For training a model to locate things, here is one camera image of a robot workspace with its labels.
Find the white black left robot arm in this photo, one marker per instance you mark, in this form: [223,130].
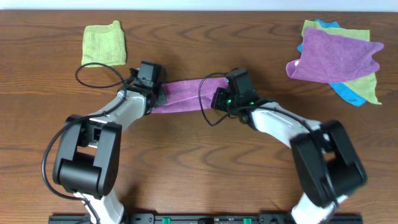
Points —
[87,160]

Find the purple microfiber cloth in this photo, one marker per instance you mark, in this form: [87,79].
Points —
[182,96]

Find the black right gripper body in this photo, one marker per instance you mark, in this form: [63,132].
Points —
[223,100]

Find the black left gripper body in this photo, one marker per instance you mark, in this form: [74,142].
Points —
[159,96]

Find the folded green cloth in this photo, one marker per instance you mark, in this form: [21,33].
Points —
[104,44]

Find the green cloth in pile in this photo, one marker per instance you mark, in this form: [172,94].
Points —
[364,86]

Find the blue cloth in pile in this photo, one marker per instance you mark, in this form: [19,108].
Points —
[341,89]

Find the purple cloth in pile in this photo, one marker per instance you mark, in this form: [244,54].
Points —
[330,58]

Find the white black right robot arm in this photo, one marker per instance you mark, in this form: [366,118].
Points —
[328,167]

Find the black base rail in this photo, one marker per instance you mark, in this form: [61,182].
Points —
[148,218]

